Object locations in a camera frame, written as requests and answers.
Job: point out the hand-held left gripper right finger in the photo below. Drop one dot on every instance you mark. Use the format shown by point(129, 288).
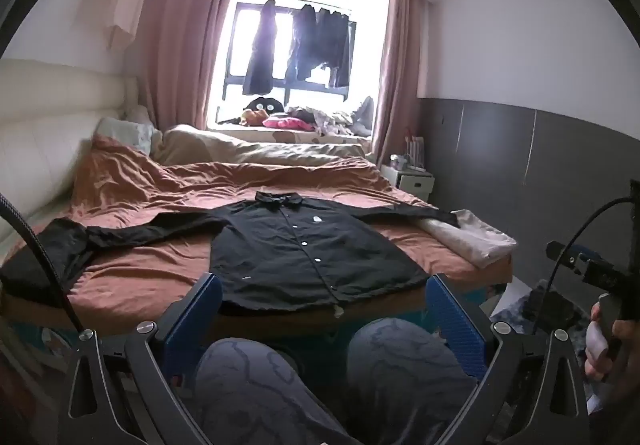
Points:
point(455, 320)

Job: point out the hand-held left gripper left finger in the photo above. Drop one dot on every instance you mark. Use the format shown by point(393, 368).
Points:
point(192, 320)

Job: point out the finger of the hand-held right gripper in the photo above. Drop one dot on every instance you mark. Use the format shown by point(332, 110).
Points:
point(562, 252)

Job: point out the black button-up shirt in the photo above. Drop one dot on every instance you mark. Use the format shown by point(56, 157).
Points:
point(290, 250)

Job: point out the pile of mixed clothes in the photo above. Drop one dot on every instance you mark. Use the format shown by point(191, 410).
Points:
point(335, 120)

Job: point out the person's right hand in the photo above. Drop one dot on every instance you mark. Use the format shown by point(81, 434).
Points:
point(594, 340)

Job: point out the white paper sheet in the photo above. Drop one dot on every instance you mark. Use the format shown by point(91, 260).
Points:
point(515, 295)

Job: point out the person's right leg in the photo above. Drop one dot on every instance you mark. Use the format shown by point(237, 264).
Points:
point(410, 375)

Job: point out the white folded cloth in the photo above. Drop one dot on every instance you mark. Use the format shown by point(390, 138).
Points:
point(480, 240)

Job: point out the person's legs in grey trousers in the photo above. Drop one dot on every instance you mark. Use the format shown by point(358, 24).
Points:
point(260, 395)

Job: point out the brown bed sheet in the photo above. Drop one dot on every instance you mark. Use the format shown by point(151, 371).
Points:
point(150, 185)

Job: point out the white nightstand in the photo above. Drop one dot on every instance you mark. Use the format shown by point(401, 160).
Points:
point(410, 182)

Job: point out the white container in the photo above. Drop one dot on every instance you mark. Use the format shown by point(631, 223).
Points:
point(416, 150)

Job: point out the beige duvet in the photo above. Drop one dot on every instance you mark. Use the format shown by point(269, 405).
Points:
point(225, 145)

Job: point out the white pillow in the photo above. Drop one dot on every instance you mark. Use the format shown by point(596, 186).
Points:
point(125, 132)

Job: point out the brown plush toy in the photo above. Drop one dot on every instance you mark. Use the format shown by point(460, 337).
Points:
point(254, 117)

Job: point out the pink cloth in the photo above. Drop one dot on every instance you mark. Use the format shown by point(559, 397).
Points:
point(282, 123)

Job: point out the black plush toy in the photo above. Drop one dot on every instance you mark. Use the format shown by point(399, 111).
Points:
point(262, 104)

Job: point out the cream padded headboard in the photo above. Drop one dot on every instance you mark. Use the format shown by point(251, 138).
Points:
point(50, 125)

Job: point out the pink curtain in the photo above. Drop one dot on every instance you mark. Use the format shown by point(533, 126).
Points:
point(397, 75)
point(190, 40)

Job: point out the bedroom window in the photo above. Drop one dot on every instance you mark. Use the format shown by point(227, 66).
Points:
point(230, 50)

